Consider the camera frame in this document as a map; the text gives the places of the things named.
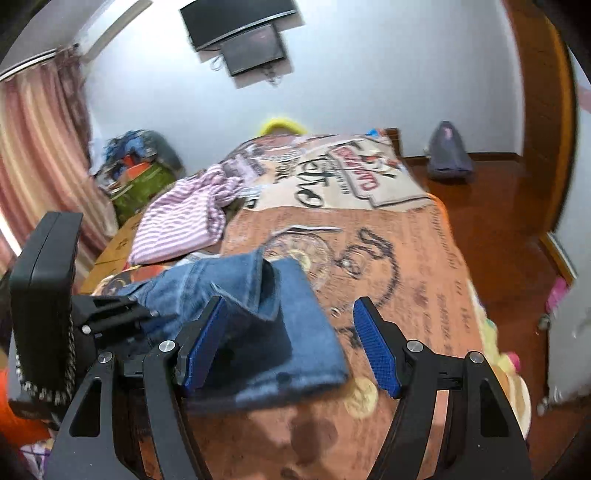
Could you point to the yellow plush object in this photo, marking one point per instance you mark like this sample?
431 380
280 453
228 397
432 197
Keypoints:
281 124

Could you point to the orange and beige printed blanket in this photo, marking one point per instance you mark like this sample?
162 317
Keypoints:
415 277

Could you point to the grey backpack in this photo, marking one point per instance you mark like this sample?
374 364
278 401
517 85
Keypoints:
448 157

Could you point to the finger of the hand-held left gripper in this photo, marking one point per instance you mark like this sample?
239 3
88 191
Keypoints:
120 314

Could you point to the pink slippers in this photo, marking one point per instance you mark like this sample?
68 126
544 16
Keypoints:
556 295

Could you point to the green patterned bag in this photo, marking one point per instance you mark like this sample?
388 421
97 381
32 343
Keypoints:
143 194

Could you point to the white refrigerator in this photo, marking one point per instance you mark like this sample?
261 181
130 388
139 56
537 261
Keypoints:
572 350

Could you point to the wooden door frame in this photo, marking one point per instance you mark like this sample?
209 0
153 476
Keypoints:
540 115

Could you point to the pink striped curtain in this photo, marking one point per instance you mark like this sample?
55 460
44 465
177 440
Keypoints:
41 152

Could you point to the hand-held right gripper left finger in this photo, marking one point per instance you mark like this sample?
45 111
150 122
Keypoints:
207 341

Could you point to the blue tangled cloth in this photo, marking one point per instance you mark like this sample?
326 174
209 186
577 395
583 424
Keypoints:
122 144

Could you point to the blue denim pants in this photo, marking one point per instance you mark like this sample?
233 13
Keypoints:
295 332

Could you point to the small black monitor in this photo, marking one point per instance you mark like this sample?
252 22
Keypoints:
254 50

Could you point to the black wall television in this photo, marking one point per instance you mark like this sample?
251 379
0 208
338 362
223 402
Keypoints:
231 21

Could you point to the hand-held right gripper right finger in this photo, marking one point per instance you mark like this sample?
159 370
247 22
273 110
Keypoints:
374 350

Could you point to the pink striped cloth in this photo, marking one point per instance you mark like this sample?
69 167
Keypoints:
184 221

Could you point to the person's orange clothing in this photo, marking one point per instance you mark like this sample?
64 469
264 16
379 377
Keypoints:
18 410

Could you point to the light printed bed sheet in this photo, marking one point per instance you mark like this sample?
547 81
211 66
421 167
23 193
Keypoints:
508 383

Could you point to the brown cardboard box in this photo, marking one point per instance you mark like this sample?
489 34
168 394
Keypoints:
117 249

